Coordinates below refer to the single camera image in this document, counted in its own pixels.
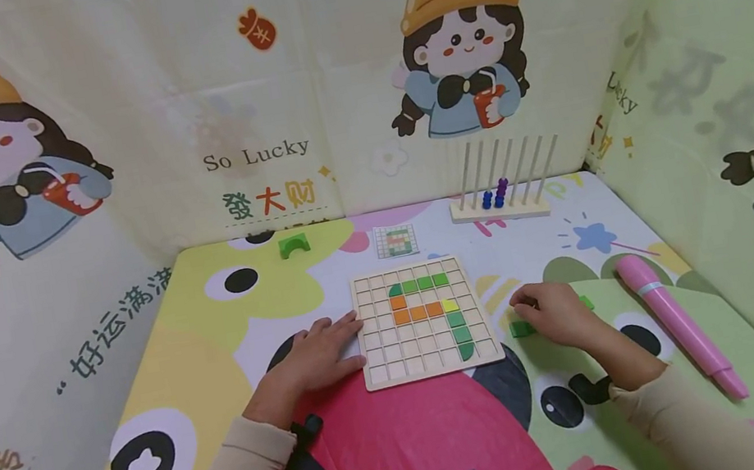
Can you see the person's left hand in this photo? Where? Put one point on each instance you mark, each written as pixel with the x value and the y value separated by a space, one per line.
pixel 309 367

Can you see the person's right hand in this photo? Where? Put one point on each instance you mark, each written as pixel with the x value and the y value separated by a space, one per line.
pixel 567 319

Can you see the person's right thumb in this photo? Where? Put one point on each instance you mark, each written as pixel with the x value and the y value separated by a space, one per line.
pixel 537 322

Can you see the person's left thumb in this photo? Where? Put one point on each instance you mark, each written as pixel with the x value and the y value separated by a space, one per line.
pixel 348 366

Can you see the person's left index finger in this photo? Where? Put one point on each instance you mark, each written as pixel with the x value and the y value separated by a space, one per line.
pixel 348 328

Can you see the person's right fingers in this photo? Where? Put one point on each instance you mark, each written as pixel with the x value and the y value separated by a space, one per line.
pixel 528 294

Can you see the person's left fingers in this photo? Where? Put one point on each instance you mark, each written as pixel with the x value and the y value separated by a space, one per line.
pixel 314 329

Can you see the green square tile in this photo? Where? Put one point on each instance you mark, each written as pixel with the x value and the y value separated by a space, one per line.
pixel 587 302
pixel 520 329

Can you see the person's right forearm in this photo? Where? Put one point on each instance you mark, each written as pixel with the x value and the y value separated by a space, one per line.
pixel 686 428

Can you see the black wrist band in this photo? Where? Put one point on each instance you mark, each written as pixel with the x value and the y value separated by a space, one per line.
pixel 590 389
pixel 307 431

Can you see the wooden grid board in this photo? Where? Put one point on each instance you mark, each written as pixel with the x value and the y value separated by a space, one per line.
pixel 432 342

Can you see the green arch block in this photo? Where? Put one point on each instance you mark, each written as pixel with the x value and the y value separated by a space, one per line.
pixel 293 243

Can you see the set of coloured wooden tiles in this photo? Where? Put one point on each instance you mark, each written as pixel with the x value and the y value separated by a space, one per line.
pixel 434 309

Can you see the wooden rod bead stand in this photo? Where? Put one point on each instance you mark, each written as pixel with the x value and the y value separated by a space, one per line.
pixel 500 208

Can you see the small pattern card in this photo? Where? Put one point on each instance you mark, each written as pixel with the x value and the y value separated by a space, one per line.
pixel 396 241

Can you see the stack of blue beads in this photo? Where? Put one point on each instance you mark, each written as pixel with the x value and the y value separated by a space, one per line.
pixel 487 201

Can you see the stack of purple beads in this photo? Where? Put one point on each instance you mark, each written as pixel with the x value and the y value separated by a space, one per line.
pixel 502 187

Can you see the pink marker pen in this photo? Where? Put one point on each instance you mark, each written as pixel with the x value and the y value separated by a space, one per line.
pixel 676 322

